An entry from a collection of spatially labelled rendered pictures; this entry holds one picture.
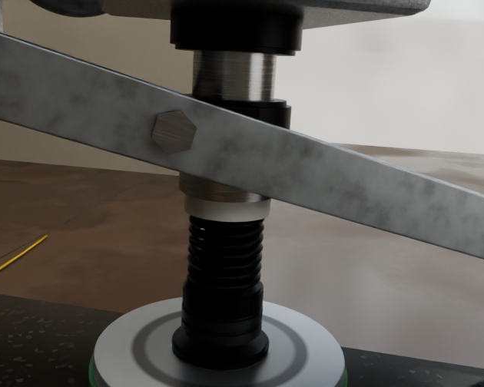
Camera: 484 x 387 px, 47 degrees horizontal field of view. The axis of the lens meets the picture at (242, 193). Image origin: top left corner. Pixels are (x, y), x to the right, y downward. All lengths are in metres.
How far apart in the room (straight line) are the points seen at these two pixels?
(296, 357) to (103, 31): 5.29
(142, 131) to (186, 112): 0.03
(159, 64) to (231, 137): 5.09
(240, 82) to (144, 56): 5.11
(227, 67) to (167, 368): 0.24
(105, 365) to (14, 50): 0.25
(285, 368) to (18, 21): 5.75
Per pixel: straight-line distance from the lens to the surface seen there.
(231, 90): 0.41
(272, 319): 0.55
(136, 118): 0.36
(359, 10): 0.36
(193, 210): 0.43
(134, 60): 5.54
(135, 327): 0.52
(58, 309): 0.63
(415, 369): 0.56
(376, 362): 0.56
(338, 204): 0.41
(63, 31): 5.84
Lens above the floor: 1.08
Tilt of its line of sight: 13 degrees down
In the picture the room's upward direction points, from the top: 3 degrees clockwise
